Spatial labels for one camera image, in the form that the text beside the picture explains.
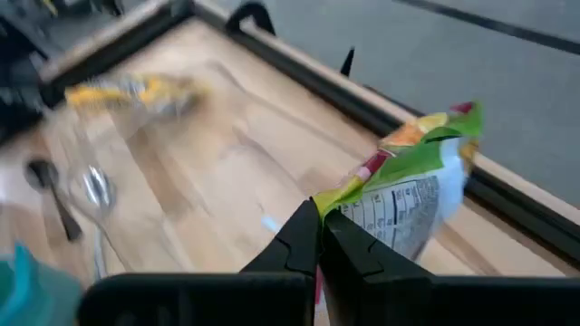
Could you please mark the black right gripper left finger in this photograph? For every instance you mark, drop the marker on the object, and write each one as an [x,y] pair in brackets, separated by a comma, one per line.
[290,258]

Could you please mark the silver metal spoon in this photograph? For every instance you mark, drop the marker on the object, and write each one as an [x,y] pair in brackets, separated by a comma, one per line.
[97,188]

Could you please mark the dark metal spoon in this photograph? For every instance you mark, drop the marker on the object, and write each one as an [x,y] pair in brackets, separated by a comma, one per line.
[43,174]

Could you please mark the black aluminium table frame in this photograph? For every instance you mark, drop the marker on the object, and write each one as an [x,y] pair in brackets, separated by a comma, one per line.
[317,83]

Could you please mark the green edged ramen packet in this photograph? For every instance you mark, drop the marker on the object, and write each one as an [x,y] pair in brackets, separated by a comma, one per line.
[408,199]

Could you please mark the clear plastic container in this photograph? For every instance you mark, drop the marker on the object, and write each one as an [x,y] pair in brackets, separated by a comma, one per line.
[81,136]

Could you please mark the teal plastic bin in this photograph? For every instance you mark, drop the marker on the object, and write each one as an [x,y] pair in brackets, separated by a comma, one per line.
[31,294]

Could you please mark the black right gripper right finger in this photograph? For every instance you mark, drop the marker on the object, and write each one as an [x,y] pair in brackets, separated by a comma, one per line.
[362,271]

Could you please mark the black pointed bracket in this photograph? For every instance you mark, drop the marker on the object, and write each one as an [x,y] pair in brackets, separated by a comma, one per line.
[348,63]

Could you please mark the yellow ramen packet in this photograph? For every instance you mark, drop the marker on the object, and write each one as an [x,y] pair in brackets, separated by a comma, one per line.
[149,90]

